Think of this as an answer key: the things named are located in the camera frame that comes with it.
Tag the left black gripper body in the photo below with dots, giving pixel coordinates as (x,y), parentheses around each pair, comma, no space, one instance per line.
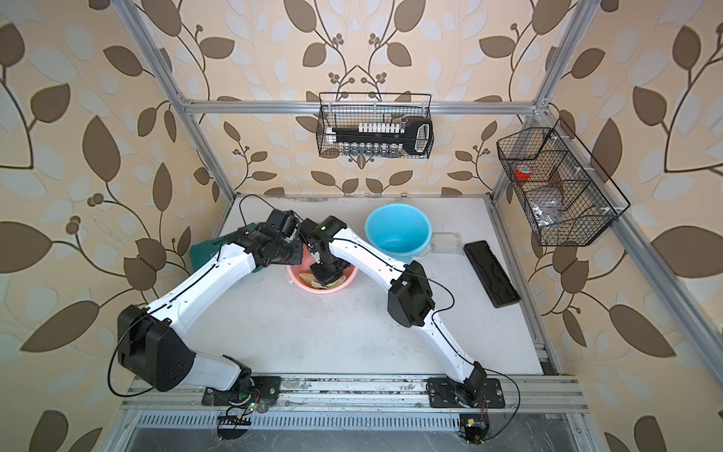
(288,252)

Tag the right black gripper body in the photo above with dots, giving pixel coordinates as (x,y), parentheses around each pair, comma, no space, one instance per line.
(329,269)

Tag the pink plastic bucket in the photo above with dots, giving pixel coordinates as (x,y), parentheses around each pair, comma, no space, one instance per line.
(301,275)

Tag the light blue plastic bucket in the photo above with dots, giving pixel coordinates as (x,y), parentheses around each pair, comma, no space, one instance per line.
(401,231)

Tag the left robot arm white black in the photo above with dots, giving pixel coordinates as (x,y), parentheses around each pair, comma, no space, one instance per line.
(151,339)

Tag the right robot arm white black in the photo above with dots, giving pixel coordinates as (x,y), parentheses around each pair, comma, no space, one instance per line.
(334,247)

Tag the green tool case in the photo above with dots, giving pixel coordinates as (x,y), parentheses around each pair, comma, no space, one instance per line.
(209,248)

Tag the black flat case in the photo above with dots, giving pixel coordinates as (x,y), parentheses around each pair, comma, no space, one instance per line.
(491,274)

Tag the clear plastic bag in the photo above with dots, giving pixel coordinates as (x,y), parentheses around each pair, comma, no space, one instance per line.
(547,205)

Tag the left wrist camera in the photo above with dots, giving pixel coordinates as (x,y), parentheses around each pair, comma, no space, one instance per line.
(282,225)

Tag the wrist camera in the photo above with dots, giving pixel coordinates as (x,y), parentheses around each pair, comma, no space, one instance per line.
(282,225)
(307,233)

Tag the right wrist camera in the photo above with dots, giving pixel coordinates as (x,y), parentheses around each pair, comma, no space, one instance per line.
(307,233)

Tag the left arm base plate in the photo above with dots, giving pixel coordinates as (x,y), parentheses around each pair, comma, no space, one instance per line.
(265,390)

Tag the back wire basket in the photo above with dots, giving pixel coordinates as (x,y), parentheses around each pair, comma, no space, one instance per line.
(337,109)

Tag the wire basket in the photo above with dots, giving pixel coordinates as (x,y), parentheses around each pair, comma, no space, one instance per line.
(592,200)
(337,109)

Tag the black socket holder rail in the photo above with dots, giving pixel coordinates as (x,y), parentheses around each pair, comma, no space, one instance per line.
(384,139)

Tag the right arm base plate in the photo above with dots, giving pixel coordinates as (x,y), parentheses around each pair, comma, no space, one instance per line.
(444,393)

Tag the aluminium front rail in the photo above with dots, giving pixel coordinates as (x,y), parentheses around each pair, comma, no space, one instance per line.
(524,394)

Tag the right wire basket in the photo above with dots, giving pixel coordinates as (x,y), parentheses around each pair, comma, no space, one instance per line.
(592,200)

